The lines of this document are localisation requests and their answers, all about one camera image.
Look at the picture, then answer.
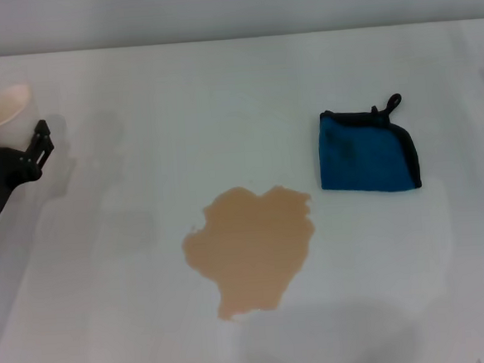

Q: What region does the white paper cup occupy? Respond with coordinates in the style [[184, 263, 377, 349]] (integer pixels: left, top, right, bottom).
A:
[[0, 82, 44, 152]]

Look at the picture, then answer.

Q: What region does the brown water stain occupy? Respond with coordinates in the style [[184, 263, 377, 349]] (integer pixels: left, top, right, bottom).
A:
[[177, 181, 322, 325]]

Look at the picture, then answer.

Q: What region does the blue rag with black trim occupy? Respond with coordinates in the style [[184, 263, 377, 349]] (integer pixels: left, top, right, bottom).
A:
[[313, 91, 424, 198]]

